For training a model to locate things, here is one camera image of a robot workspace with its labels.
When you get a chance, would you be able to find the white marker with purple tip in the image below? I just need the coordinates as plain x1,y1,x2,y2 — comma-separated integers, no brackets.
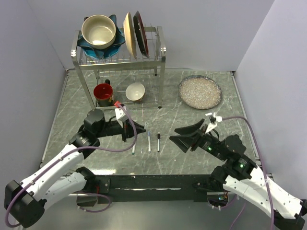
147,131,152,153

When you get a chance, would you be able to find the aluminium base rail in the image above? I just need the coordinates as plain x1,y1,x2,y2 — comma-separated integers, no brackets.
12,176,288,230

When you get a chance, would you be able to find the cream upright plate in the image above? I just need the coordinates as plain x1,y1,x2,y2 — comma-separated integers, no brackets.
123,12,137,59

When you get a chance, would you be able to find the small pen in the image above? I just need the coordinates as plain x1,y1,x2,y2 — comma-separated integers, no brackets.
132,143,136,155

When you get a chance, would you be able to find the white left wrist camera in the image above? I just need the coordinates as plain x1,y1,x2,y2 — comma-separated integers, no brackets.
114,101,128,127

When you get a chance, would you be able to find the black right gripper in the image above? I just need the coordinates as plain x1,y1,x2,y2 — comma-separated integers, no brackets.
168,117,226,160

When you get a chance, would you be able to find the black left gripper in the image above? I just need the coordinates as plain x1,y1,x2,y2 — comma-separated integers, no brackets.
95,116,146,142

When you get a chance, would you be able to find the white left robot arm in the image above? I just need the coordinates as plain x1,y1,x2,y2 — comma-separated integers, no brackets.
4,106,146,228

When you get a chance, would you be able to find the dark red upright plate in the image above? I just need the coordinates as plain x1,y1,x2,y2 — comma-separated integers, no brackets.
133,11,149,58

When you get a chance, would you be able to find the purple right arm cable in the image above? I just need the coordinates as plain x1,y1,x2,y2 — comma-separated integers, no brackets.
220,116,275,230

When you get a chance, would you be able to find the white ceramic bowl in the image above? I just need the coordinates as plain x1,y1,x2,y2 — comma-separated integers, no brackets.
125,82,145,102

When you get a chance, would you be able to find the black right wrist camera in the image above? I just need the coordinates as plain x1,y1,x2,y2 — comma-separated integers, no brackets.
204,112,223,134

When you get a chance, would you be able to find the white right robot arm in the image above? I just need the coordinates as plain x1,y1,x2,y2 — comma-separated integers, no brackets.
169,115,307,230

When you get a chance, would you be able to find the red and black mug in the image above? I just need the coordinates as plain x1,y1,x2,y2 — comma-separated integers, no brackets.
94,79,114,107

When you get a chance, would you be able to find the thin white pen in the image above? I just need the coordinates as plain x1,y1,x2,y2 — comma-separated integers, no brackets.
157,132,161,152

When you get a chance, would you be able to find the steel dish rack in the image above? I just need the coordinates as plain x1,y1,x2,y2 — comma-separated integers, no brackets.
71,26,166,109

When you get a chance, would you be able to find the speckled brown plate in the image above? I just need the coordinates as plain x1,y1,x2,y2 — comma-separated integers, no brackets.
178,75,222,110

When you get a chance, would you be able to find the large beige bowl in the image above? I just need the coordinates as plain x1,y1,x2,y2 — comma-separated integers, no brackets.
81,15,117,49

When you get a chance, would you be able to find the blue flower-shaped dish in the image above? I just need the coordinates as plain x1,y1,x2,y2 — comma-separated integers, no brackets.
77,14,125,59

